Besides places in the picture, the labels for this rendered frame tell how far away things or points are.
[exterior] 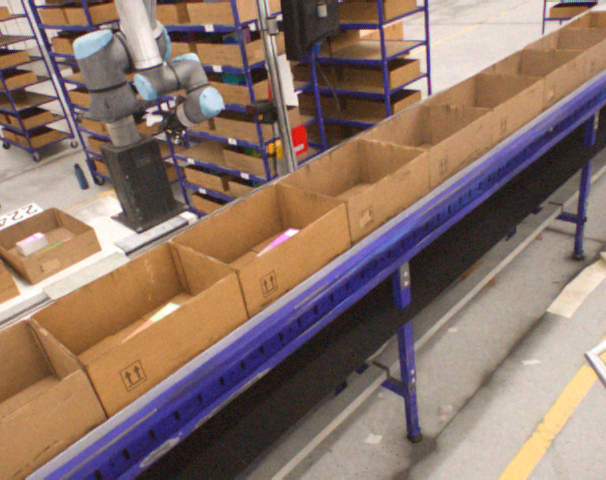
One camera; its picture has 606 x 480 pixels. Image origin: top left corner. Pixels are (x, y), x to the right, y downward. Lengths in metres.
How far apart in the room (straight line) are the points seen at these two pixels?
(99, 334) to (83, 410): 0.33
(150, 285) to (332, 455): 1.04
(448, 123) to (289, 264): 1.04
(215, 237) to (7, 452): 0.77
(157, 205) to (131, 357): 1.25
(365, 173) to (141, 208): 0.93
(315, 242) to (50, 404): 0.73
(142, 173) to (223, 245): 0.77
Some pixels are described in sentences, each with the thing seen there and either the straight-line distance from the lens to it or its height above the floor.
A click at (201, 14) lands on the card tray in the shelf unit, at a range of 3.15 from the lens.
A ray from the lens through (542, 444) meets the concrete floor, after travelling 2.29.
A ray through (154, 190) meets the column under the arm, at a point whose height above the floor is 0.88.
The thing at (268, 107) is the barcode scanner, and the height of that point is 1.06.
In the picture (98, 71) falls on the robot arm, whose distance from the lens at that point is 2.27.
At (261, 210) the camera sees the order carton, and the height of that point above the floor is 0.99.
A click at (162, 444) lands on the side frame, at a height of 0.82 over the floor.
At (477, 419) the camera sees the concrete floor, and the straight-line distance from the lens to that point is 2.34.
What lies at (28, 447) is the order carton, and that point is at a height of 0.96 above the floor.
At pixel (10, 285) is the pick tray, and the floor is 0.80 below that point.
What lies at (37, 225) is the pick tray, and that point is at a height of 0.80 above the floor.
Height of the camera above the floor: 1.73
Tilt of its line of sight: 30 degrees down
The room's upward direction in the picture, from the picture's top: 11 degrees counter-clockwise
